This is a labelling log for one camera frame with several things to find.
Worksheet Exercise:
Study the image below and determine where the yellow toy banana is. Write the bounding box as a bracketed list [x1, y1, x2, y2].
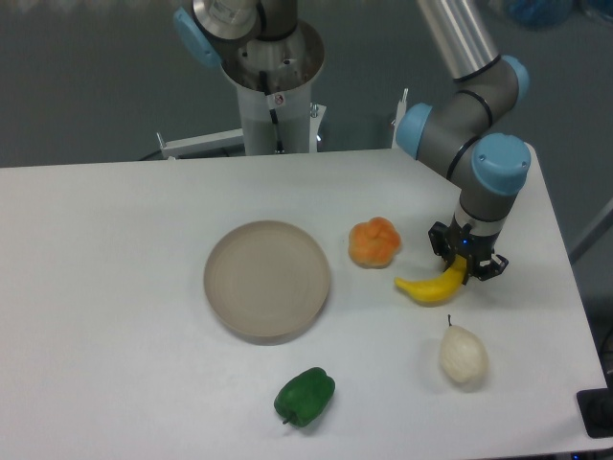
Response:
[394, 256, 467, 304]

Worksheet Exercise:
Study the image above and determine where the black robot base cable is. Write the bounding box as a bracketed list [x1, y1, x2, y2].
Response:
[258, 70, 284, 154]

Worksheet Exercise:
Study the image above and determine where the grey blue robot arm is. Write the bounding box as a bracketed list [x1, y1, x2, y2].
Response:
[173, 1, 532, 281]

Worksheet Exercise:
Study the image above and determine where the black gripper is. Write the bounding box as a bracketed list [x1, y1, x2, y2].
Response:
[428, 218, 509, 285]

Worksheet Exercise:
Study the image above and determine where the white toy pear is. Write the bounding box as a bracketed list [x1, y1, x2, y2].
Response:
[439, 314, 489, 384]

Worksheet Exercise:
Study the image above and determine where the white metal frame bracket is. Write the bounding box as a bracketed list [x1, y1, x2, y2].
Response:
[141, 103, 327, 161]

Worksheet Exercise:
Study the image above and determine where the white upright frame post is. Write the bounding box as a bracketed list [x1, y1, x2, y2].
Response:
[391, 87, 409, 149]

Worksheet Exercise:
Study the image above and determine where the orange bread roll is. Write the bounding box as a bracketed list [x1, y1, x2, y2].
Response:
[348, 217, 402, 268]

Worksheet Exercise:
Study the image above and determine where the black device at edge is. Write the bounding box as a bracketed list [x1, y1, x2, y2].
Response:
[576, 388, 612, 439]

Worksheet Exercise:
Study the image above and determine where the grey metal table leg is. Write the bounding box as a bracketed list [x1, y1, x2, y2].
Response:
[568, 198, 613, 265]

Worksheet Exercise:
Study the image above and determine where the blue plastic bag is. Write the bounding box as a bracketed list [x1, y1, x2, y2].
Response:
[503, 0, 574, 30]

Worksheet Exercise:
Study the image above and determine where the green toy bell pepper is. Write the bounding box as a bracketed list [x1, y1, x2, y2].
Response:
[274, 367, 336, 427]

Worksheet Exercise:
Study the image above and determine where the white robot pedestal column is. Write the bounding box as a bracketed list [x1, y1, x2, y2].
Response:
[222, 20, 325, 155]

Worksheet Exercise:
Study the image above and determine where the beige round plate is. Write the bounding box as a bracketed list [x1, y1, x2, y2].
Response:
[203, 220, 331, 343]

